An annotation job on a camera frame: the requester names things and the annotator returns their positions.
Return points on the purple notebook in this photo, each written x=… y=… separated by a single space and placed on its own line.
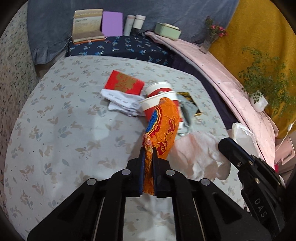
x=112 y=24

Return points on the mint green tissue box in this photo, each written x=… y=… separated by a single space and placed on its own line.
x=167 y=30

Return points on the red gold envelope box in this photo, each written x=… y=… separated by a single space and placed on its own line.
x=124 y=83

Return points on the floral light tablecloth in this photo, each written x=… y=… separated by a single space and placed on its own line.
x=66 y=134

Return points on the white power cable switch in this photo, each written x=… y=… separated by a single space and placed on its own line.
x=289 y=128

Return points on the pink dotted cloth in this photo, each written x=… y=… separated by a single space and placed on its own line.
x=230 y=89

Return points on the white folded paper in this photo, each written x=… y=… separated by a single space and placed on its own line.
x=128 y=104

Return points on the navy floral cloth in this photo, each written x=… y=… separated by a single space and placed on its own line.
x=138 y=47

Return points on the red white paper cup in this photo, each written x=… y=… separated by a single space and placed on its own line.
x=158 y=88
x=150 y=103

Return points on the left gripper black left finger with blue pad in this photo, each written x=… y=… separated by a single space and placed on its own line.
x=96 y=209

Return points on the crumpled white tissue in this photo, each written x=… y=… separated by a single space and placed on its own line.
x=196 y=155

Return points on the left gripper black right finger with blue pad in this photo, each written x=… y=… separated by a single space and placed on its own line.
x=202 y=211

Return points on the orange foil snack bag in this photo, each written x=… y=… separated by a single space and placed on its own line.
x=159 y=134

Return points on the white jar dark base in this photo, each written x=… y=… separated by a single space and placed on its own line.
x=137 y=24

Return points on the yellow cloth backdrop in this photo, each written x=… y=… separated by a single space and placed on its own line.
x=259 y=25

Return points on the pink box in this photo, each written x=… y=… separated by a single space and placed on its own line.
x=284 y=156

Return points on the white plastic trash bag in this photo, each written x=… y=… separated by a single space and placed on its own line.
x=244 y=137

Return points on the glass vase pink flowers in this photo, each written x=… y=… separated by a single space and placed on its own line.
x=213 y=32

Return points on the blue grey blanket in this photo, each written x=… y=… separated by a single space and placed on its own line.
x=51 y=23

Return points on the white tube bottle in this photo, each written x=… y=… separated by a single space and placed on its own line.
x=128 y=25

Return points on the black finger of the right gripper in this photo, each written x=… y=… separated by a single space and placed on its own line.
x=235 y=153

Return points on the green plant white pot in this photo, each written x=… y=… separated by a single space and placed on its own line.
x=268 y=83

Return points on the grey drawstring pouch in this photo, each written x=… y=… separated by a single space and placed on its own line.
x=185 y=127

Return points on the black gold cigarette box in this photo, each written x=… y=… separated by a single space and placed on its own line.
x=188 y=104

